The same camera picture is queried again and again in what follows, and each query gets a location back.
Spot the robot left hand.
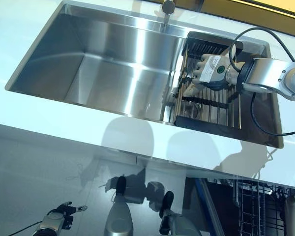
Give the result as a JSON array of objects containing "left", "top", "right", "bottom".
[{"left": 54, "top": 201, "right": 89, "bottom": 219}]

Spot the yellow window black frame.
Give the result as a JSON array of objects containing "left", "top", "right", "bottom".
[{"left": 177, "top": 0, "right": 295, "bottom": 40}]

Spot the chrome kitchen faucet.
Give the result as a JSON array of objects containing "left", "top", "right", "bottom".
[{"left": 161, "top": 0, "right": 176, "bottom": 28}]

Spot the large dishwasher wire rack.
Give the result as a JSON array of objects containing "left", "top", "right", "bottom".
[{"left": 232, "top": 179, "right": 295, "bottom": 236}]

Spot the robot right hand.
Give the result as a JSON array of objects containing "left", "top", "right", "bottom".
[{"left": 191, "top": 45, "right": 239, "bottom": 91}]

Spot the stainless steel sink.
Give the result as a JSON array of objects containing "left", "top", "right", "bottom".
[{"left": 5, "top": 1, "right": 285, "bottom": 149}]

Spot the black dish drying rack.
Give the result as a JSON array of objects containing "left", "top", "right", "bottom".
[{"left": 173, "top": 31, "right": 244, "bottom": 129}]

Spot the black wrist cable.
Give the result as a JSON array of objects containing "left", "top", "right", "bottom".
[{"left": 230, "top": 27, "right": 295, "bottom": 136}]

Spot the robot left leg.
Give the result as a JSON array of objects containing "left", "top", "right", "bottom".
[{"left": 105, "top": 175, "right": 134, "bottom": 236}]

